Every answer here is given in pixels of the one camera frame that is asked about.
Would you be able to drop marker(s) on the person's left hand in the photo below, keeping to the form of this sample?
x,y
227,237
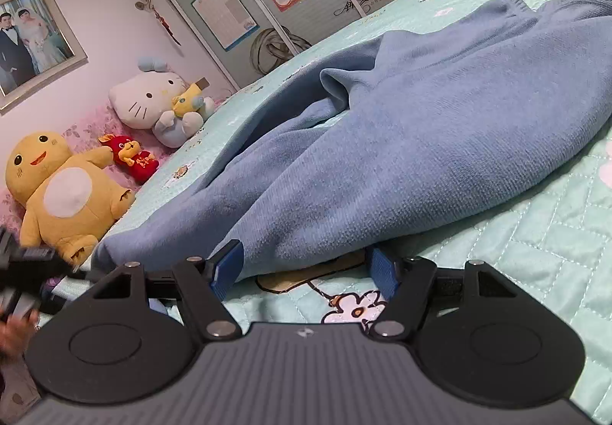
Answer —
x,y
14,334

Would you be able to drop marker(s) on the blue bordered wall calendar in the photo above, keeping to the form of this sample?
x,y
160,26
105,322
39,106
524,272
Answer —
x,y
227,14

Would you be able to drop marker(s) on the wall lamp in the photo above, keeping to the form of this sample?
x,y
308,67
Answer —
x,y
153,9

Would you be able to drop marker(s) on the large yellow plush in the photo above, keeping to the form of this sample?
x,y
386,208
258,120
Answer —
x,y
62,195

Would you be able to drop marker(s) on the white cat plush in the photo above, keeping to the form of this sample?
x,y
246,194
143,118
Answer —
x,y
143,100

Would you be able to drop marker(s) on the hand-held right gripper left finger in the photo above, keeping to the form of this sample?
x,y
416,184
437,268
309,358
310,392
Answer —
x,y
227,265

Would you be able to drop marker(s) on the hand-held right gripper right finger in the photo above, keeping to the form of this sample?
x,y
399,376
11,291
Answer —
x,y
382,269

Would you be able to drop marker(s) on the red plush toy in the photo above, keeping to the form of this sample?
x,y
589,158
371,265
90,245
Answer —
x,y
134,160

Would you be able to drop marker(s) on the framed wedding photo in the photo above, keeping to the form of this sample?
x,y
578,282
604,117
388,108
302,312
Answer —
x,y
28,43

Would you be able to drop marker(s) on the wardrobe with sliding doors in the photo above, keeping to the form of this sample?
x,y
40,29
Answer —
x,y
296,23

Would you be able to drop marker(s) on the blue knit sweater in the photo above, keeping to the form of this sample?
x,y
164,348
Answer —
x,y
406,143

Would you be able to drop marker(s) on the bee print quilted bedspread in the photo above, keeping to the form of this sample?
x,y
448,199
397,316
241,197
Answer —
x,y
526,253

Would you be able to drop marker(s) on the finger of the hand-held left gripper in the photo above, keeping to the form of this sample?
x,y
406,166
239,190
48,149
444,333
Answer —
x,y
74,273

